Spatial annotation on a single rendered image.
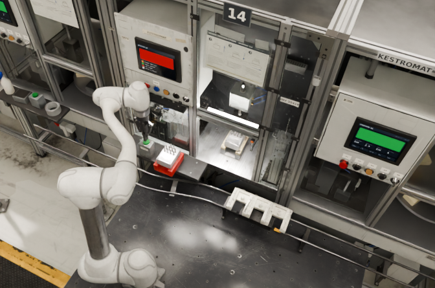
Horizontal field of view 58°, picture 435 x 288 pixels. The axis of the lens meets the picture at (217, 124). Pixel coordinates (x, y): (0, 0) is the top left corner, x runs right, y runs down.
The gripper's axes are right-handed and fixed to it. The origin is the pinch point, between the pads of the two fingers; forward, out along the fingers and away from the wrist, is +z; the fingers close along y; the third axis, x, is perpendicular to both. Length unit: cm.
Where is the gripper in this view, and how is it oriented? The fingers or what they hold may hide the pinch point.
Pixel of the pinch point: (145, 135)
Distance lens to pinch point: 238.0
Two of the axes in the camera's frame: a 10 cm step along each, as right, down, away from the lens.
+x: -4.1, 6.7, -6.1
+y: -9.1, -3.3, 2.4
